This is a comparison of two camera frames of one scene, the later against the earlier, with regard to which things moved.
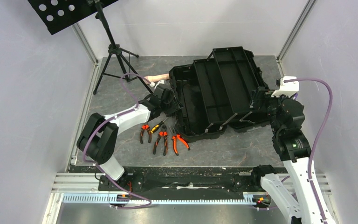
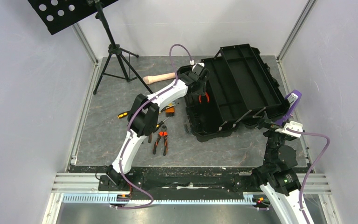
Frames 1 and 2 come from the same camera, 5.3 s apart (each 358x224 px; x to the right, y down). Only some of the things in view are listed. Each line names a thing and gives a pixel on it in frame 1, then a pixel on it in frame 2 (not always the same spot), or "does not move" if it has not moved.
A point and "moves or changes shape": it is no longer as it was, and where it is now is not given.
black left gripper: x=175 y=105 → x=203 y=90
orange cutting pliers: x=175 y=139 → x=207 y=96
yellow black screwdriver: x=156 y=126 does not move
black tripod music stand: x=57 y=15 does not move
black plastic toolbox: x=215 y=94 moves or changes shape
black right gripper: x=261 y=99 → x=273 y=124
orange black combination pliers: x=163 y=133 does not move
